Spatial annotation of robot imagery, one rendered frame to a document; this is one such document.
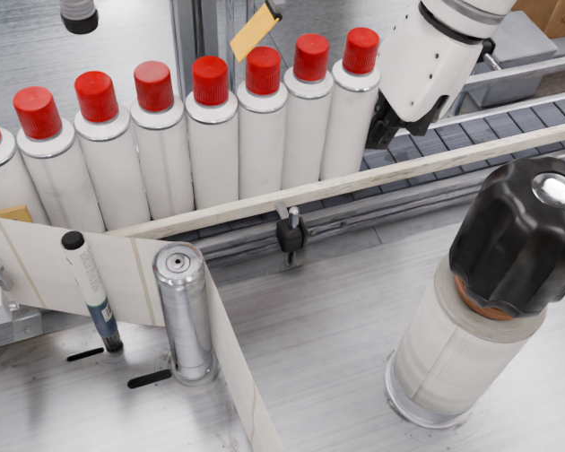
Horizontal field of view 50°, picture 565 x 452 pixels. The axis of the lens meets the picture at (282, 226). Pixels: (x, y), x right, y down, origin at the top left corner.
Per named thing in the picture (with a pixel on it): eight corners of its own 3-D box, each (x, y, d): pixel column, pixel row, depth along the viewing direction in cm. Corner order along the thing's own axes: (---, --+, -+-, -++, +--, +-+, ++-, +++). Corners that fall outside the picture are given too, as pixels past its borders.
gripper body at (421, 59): (406, -25, 61) (356, 66, 68) (456, 35, 55) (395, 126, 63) (460, -12, 65) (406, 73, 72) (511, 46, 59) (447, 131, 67)
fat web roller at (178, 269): (177, 394, 57) (153, 295, 42) (166, 352, 60) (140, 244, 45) (222, 379, 59) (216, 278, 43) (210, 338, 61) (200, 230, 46)
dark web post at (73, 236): (107, 356, 59) (61, 249, 44) (104, 341, 60) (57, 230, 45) (125, 351, 60) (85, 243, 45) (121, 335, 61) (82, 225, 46)
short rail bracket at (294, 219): (280, 283, 71) (286, 223, 61) (272, 264, 73) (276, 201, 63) (305, 276, 72) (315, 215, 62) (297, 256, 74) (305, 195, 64)
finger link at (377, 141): (388, 100, 67) (361, 144, 72) (402, 119, 65) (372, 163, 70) (411, 103, 69) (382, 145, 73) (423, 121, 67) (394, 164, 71)
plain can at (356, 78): (324, 195, 73) (348, 56, 57) (310, 163, 76) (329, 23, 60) (363, 186, 74) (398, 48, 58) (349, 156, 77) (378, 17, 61)
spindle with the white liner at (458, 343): (409, 442, 56) (534, 270, 32) (369, 356, 61) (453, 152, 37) (491, 412, 58) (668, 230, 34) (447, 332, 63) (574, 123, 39)
